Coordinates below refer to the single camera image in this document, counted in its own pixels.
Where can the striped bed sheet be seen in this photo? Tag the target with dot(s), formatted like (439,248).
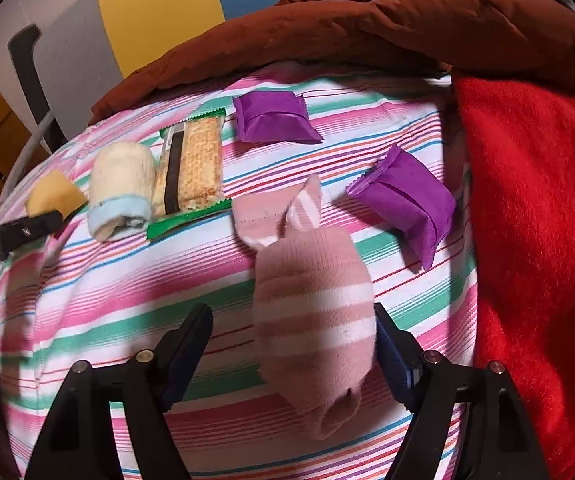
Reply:
(167,270)

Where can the pink striped sock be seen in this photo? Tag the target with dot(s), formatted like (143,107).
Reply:
(307,305)

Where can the grey yellow blue panel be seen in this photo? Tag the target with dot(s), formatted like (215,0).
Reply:
(142,15)

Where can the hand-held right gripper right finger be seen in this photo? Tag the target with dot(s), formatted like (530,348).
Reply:
(395,357)

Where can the cream rolled sock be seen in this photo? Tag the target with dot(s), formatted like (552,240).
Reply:
(117,190)

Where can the black curved bracket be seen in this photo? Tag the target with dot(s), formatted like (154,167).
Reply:
(30,85)

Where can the green cracker packet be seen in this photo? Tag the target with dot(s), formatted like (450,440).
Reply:
(190,170)

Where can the purple packet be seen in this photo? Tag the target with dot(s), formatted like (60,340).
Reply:
(275,117)
(407,205)

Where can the brown down jacket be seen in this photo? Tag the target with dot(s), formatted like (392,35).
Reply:
(367,25)

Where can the yellow sponge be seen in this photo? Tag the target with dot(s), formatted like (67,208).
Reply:
(52,194)

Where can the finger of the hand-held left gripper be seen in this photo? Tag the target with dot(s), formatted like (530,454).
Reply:
(12,234)

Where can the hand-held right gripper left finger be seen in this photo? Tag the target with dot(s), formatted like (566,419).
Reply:
(182,362)

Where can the red fleece blanket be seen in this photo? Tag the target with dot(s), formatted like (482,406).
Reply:
(537,235)

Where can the white metal rail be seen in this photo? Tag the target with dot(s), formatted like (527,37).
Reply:
(32,147)

